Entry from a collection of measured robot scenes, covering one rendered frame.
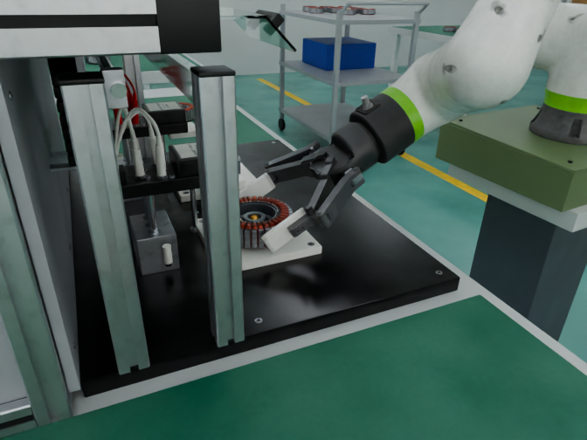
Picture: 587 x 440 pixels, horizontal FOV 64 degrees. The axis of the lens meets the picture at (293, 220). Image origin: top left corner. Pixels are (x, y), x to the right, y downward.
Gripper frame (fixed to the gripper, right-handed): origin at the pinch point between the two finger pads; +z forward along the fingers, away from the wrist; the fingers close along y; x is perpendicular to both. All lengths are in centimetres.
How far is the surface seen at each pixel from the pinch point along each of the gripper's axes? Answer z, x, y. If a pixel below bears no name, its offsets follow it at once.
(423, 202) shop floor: -88, 142, -131
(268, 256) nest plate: 1.7, 1.5, 7.1
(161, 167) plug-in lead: 6.0, -16.0, 3.1
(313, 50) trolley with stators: -114, 81, -264
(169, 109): 0.6, -13.8, -21.4
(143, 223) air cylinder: 12.7, -9.5, -0.5
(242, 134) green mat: -12, 13, -57
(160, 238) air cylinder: 11.6, -8.5, 3.8
